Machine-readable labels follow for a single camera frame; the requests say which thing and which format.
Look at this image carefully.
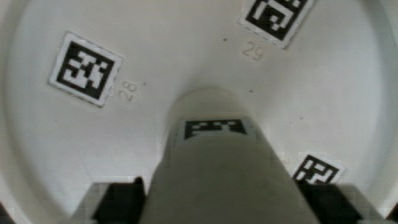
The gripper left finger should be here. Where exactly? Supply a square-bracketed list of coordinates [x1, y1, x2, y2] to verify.
[76, 177, 145, 224]

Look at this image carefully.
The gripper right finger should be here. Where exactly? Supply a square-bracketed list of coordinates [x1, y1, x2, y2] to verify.
[296, 181, 367, 224]

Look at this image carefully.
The white cylindrical table leg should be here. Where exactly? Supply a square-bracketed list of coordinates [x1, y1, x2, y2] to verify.
[140, 88, 318, 224]

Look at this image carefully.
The white round table top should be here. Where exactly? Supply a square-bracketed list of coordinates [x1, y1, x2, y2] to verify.
[0, 0, 398, 224]

